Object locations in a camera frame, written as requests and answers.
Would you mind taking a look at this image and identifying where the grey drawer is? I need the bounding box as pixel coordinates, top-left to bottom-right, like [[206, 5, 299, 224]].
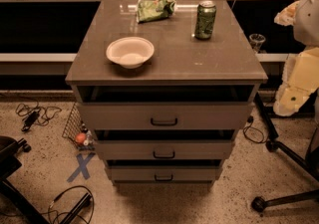
[[77, 104, 253, 130], [106, 166, 222, 182], [95, 140, 233, 160]]

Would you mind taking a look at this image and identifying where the black cable on floor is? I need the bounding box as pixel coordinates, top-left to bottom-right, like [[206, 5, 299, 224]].
[[46, 185, 96, 224]]

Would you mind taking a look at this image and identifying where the black office chair base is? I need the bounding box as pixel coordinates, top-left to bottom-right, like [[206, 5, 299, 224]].
[[0, 135, 49, 224]]

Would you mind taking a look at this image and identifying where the clear plastic cup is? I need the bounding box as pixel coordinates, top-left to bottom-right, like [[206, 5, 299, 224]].
[[249, 33, 266, 53]]

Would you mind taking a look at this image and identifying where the green soda can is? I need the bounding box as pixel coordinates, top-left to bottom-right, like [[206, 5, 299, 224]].
[[194, 0, 216, 40]]

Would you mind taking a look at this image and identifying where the green chip bag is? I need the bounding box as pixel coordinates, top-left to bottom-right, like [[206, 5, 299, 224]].
[[137, 0, 176, 23]]

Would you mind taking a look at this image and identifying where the black cable right floor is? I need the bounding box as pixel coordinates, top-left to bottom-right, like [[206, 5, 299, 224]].
[[242, 115, 269, 145]]

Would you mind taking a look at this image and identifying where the grey drawer cabinet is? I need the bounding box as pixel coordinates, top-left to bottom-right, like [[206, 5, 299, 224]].
[[65, 0, 269, 192]]

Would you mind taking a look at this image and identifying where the grey top drawer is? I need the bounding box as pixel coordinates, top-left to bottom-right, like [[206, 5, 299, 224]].
[[77, 104, 253, 130]]

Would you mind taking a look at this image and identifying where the white paper bowl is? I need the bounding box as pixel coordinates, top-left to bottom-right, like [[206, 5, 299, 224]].
[[106, 37, 155, 69]]

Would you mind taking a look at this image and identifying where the blue tape cross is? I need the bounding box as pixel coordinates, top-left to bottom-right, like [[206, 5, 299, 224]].
[[67, 152, 95, 183]]

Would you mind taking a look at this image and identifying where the orange ball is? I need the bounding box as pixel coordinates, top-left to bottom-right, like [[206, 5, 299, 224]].
[[75, 132, 86, 144]]

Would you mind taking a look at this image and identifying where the black power adapter cable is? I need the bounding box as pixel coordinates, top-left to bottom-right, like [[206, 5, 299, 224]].
[[14, 102, 63, 133]]

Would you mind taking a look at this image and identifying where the grey bottom drawer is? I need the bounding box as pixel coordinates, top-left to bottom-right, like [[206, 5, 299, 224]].
[[106, 166, 222, 182]]

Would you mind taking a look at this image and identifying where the wire basket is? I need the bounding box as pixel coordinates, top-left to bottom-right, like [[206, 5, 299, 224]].
[[62, 104, 95, 151]]

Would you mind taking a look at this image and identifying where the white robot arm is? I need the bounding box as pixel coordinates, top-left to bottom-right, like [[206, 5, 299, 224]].
[[273, 0, 319, 116]]

